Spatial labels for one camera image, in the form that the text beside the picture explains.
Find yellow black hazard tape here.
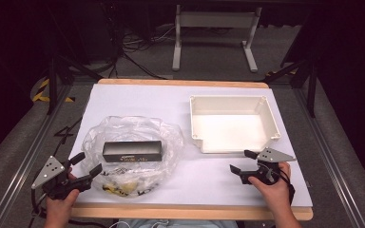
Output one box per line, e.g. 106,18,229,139
30,77,76,104

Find person's left hand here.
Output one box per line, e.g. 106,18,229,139
45,171,81,220

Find bundle of floor cables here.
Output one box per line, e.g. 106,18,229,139
106,23,178,81

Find white plastic bin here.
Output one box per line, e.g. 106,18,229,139
188,94,282,155

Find grey metal stand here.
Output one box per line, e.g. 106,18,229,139
171,4,263,73

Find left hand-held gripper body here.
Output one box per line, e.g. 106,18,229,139
30,155,92,201

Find open black box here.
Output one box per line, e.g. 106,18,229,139
102,140,163,164

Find person's right hand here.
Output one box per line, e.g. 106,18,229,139
247,161,295,211

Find aluminium floor rail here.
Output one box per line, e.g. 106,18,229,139
0,85,74,228
292,86,365,228

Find white table mat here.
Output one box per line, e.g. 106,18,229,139
67,83,314,209

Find black tripod stand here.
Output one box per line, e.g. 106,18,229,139
261,47,319,119
45,53,105,116

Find yellow scrap in bag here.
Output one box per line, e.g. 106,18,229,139
103,180,140,198

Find black wrist strap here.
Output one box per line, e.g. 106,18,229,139
278,170,297,205

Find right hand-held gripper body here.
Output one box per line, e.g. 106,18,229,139
240,147,298,186

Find clear plastic bag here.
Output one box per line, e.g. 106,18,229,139
81,115,185,200

